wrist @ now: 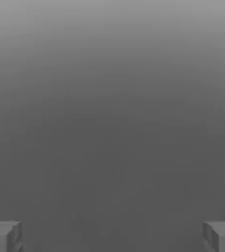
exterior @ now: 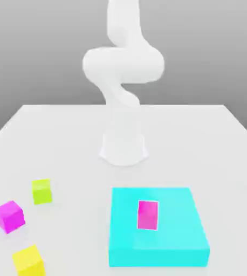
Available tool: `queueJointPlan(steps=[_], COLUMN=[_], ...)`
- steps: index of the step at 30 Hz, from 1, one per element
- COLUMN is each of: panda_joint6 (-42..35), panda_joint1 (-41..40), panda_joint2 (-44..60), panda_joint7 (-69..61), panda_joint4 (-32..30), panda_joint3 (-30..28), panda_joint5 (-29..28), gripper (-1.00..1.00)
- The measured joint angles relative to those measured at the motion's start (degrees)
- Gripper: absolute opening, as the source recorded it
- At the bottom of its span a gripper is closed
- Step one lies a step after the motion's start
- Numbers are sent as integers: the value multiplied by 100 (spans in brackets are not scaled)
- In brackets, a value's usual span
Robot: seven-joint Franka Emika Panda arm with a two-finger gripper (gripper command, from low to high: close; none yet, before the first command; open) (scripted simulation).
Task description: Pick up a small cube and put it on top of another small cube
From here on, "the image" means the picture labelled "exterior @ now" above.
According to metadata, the small lime green cube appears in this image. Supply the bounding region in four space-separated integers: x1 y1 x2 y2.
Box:
31 178 53 205

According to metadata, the large cyan box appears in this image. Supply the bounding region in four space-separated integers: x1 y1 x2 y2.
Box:
108 187 210 268

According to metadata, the small pink cube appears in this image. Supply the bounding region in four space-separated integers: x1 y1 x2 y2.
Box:
137 200 159 231

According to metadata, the small magenta cube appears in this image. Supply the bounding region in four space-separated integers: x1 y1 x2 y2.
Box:
0 200 26 234

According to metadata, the small yellow cube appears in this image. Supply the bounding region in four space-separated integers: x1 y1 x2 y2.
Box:
12 244 46 276

